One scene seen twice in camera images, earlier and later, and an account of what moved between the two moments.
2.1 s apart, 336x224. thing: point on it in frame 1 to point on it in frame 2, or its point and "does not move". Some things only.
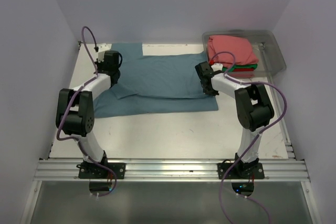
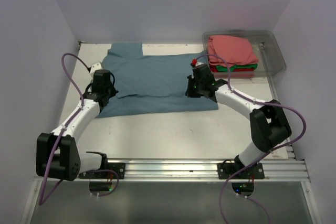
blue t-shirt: x=149 y=84 does not move
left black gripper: x=98 y=65 to x=113 y=91
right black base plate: x=223 y=169 does not move
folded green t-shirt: x=239 y=66 does not move
